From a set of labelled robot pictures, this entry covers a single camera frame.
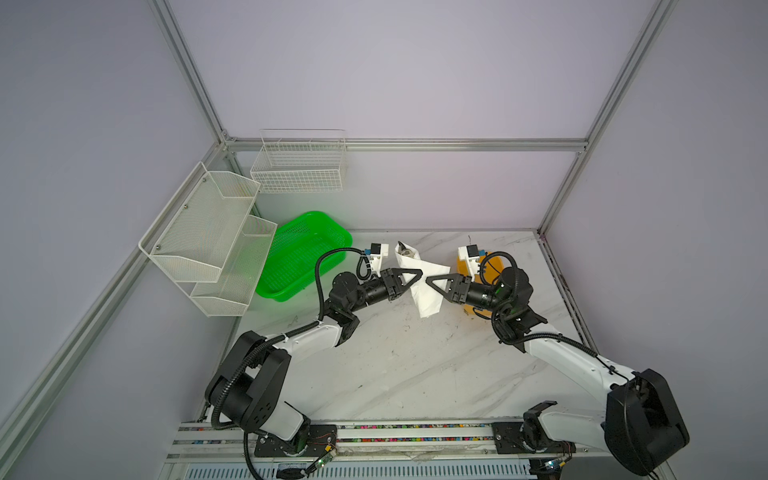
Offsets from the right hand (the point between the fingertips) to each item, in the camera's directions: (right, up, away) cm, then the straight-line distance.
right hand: (427, 285), depth 70 cm
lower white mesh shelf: (-57, -4, +18) cm, 60 cm away
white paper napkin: (0, -3, 0) cm, 3 cm away
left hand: (-1, +2, +2) cm, 3 cm away
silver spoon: (-5, +8, +4) cm, 10 cm away
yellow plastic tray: (+15, +5, +1) cm, 16 cm away
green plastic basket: (-46, +11, +44) cm, 65 cm away
